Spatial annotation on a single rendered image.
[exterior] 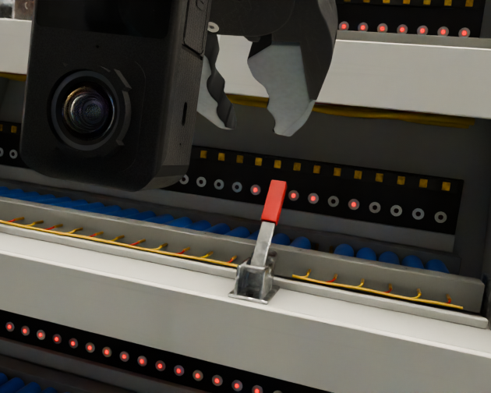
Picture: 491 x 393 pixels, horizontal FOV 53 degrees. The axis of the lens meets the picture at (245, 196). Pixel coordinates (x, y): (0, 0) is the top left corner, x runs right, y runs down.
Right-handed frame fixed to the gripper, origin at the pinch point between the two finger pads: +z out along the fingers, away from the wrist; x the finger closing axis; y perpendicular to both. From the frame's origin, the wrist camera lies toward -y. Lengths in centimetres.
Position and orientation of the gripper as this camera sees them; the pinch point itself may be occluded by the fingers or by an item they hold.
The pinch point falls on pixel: (252, 127)
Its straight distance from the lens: 29.0
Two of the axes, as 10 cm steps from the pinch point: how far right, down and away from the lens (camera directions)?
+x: -9.5, -1.4, 2.6
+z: 1.8, 4.2, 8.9
